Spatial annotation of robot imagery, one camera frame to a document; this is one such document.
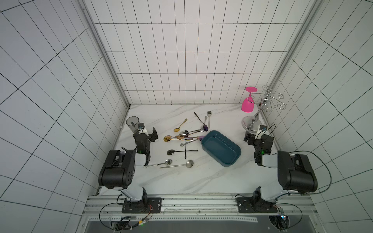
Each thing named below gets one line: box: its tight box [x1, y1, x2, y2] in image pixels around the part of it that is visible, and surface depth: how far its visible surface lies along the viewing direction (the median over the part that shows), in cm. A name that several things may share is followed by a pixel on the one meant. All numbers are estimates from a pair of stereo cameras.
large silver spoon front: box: [159, 159, 194, 169], surface depth 88 cm
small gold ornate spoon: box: [173, 117, 188, 133], surface depth 106 cm
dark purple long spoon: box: [193, 112, 209, 132], surface depth 107 cm
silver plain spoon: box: [179, 129, 202, 137], surface depth 103 cm
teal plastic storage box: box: [201, 130, 242, 167], surface depth 95 cm
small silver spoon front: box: [144, 158, 173, 167], surface depth 88 cm
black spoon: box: [166, 149, 199, 156], surface depth 95 cm
